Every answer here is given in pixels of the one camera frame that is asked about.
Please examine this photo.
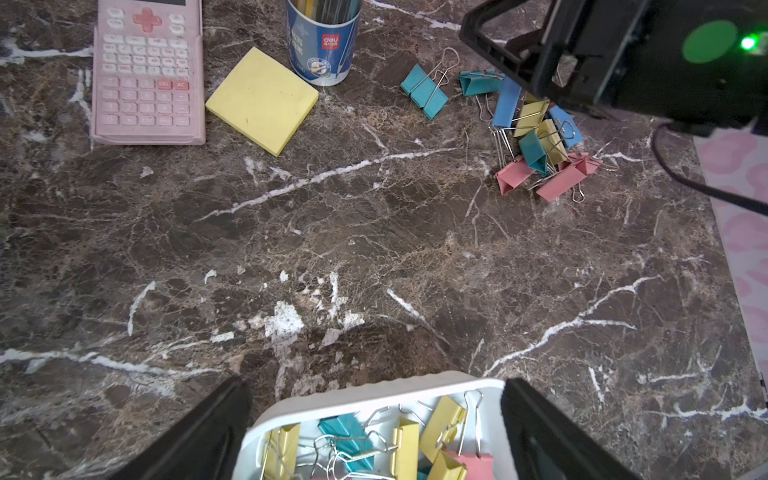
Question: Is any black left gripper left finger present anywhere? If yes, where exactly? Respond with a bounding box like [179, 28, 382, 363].
[111, 376, 251, 480]

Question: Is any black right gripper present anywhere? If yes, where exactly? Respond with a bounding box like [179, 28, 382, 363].
[459, 1, 767, 129]

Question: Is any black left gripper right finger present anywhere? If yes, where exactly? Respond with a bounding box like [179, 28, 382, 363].
[500, 378, 638, 480]

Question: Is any white storage tray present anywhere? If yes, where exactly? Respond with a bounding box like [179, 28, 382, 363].
[233, 371, 517, 479]

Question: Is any teal binder clip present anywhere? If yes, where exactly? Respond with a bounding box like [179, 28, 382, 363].
[458, 69, 505, 97]
[318, 413, 373, 457]
[400, 47, 461, 120]

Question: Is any large pink binder clip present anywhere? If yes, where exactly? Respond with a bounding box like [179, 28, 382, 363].
[536, 153, 603, 202]

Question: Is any large blue binder clip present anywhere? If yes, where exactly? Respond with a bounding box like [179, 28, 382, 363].
[492, 76, 522, 128]

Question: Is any teal binder clip flat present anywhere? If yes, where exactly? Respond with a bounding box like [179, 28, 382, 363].
[400, 47, 461, 120]

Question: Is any yellow sticky note pad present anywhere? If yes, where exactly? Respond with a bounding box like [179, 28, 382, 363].
[206, 48, 319, 157]

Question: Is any blue lid pencil tube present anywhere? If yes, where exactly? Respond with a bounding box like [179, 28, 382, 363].
[285, 0, 363, 87]

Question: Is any pink calculator on table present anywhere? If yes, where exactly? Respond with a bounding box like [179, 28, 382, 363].
[91, 0, 206, 146]

